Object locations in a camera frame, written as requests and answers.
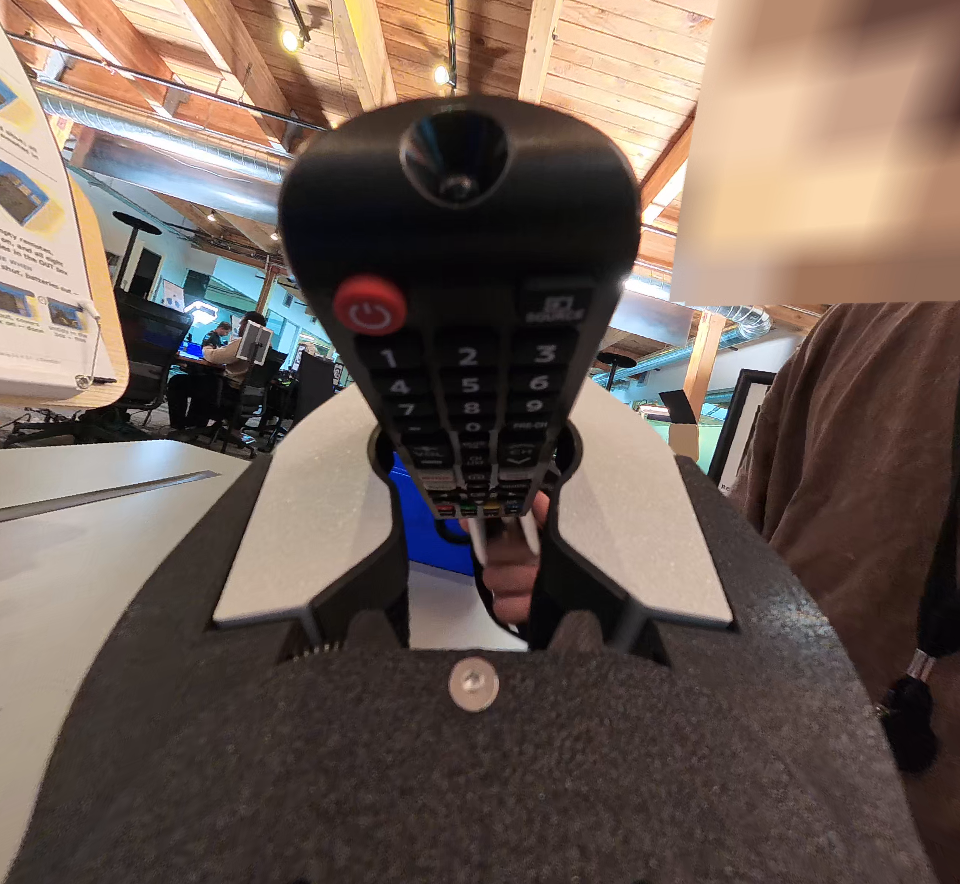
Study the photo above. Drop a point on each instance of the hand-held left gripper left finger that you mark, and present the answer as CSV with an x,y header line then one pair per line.
x,y
300,524

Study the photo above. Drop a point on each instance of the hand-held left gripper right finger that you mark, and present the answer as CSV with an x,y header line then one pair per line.
x,y
645,531

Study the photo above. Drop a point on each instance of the blue plastic bin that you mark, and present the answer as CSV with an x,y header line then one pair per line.
x,y
427,524

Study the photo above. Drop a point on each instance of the black remote control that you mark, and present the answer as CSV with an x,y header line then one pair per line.
x,y
465,261

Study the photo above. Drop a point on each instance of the grey desk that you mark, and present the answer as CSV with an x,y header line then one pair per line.
x,y
90,584

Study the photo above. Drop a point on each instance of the person's right hand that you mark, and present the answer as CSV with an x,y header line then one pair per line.
x,y
514,576

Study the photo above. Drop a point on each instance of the tan cardboard panel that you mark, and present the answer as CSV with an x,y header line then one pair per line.
x,y
682,434

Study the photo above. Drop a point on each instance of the black office chair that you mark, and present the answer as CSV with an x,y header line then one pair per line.
x,y
311,389
150,344

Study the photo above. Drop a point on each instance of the white sign with black marker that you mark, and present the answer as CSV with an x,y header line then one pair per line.
x,y
739,419

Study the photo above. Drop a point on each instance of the person in brown shirt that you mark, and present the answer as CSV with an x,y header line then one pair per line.
x,y
847,486

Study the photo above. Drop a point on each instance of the wooden instruction board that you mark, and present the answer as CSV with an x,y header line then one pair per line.
x,y
45,261

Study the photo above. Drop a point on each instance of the silver ventilation duct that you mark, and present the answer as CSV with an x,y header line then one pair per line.
x,y
165,141

